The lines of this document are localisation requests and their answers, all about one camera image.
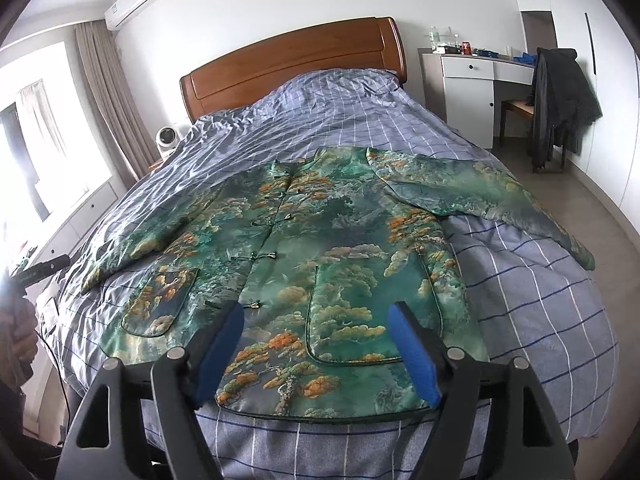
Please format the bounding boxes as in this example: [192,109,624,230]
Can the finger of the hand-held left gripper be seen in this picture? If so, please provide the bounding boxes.
[11,254,72,285]

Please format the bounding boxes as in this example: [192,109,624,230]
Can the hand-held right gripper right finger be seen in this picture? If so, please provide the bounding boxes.
[387,301,581,480]

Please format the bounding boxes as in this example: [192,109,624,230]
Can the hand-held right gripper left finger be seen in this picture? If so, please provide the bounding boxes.
[60,302,246,480]

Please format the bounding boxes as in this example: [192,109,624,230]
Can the person's left hand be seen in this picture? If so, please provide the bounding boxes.
[0,307,38,391]

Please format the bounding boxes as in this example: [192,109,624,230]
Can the white window bench cabinet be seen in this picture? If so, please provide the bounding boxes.
[30,180,121,286]

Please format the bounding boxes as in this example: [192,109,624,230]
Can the sheer white curtain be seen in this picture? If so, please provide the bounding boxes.
[19,80,67,211]

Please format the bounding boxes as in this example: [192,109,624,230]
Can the window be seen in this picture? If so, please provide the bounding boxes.
[0,40,113,221]

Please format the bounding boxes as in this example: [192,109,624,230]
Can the beige curtain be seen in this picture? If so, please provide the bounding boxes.
[75,21,160,183]

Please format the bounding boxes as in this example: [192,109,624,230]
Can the bed with blue sheet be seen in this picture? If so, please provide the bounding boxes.
[50,67,621,480]

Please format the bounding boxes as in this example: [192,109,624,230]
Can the white desk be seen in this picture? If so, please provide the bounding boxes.
[418,49,538,148]

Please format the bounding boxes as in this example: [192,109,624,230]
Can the wooden chair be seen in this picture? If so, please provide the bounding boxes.
[500,99,568,171]

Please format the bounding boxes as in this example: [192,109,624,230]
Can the dark jacket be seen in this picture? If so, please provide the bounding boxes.
[530,47,603,173]

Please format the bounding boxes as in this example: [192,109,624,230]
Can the wooden headboard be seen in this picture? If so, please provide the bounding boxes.
[180,16,408,125]

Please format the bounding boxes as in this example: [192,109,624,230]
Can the white wardrobe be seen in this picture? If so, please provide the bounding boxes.
[510,0,640,221]

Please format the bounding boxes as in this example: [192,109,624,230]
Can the black cable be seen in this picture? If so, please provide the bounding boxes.
[36,327,70,413]

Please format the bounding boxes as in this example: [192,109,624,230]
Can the white security camera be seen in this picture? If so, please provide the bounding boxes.
[155,127,180,157]

